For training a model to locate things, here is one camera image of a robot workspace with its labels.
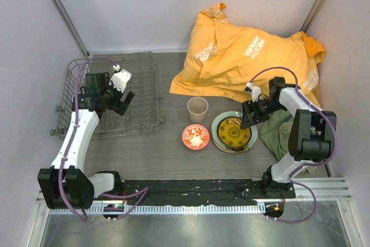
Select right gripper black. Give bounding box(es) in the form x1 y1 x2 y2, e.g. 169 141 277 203
240 98 285 130

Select yellow patterned plate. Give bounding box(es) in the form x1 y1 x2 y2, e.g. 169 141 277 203
216 116 252 150

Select light green flower plate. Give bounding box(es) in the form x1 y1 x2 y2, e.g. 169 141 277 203
210 110 258 153

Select beige tall cup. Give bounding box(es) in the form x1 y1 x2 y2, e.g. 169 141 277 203
187 97 209 124

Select white orange patterned bowl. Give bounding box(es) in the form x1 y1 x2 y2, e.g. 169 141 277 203
182 124 210 150

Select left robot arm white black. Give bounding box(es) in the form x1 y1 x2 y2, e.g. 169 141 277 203
38 69 135 209

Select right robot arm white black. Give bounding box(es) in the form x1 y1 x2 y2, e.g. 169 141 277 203
240 77 336 198

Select olive green cloth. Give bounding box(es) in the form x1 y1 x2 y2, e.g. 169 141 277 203
258 110 319 175

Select yellow Mickey Mouse shirt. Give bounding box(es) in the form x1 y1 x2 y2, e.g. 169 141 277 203
169 3 326 105

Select wire dish rack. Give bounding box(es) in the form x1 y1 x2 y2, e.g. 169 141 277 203
50 51 160 140

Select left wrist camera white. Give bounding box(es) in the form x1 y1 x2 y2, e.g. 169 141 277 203
110 64 132 93

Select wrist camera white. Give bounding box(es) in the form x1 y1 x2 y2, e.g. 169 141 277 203
245 82 261 102
110 64 132 93

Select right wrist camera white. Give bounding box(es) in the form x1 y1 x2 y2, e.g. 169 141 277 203
245 82 261 102

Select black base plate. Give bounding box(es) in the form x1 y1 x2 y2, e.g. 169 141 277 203
100 179 296 207

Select slotted cable duct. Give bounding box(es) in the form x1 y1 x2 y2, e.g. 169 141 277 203
86 204 266 215

